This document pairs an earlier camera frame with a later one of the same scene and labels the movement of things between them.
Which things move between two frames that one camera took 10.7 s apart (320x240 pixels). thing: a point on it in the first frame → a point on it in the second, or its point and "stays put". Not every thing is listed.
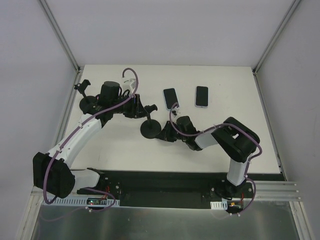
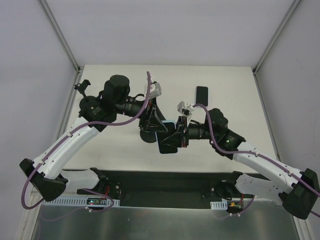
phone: (170, 98) → (170, 125)
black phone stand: (87, 104) stays put
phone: (201, 96) stays put
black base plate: (143, 187) stays put
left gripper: (139, 109) → (146, 117)
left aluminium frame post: (59, 35) stays put
